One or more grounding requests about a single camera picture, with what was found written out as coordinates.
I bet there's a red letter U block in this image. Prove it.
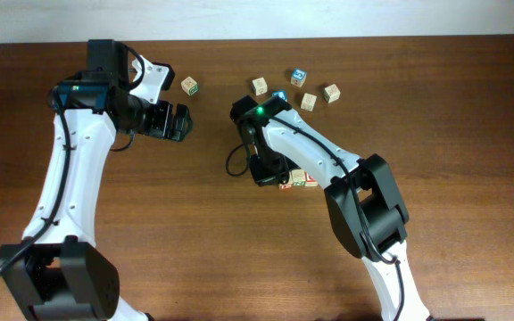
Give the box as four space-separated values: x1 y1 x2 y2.
305 172 319 187

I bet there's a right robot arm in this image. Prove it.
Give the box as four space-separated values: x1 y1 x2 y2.
229 95 432 320

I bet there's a blue-sided plain block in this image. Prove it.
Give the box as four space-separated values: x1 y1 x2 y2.
252 78 268 95

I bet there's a plain wooden block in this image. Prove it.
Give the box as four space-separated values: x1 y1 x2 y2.
301 93 317 111

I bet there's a blue number five block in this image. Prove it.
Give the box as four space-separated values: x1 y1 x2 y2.
290 69 307 87

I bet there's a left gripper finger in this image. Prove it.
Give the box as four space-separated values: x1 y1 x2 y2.
170 119 193 142
174 103 193 125

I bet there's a blue letter L block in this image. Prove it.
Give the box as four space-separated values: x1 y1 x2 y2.
272 90 288 101

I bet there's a red letter A block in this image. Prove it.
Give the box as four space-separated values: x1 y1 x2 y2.
278 182 294 190

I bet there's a green-sided block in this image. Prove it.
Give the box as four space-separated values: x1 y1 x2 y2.
323 84 341 103
181 77 199 96

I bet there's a green-sided right block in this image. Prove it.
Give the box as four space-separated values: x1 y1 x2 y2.
323 84 341 103

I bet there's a far left green-sided block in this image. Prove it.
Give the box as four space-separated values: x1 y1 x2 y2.
181 77 199 96

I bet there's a green letter R block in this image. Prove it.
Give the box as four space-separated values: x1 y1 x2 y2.
291 169 306 186

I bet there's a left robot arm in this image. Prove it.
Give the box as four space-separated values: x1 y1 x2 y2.
0 40 193 320

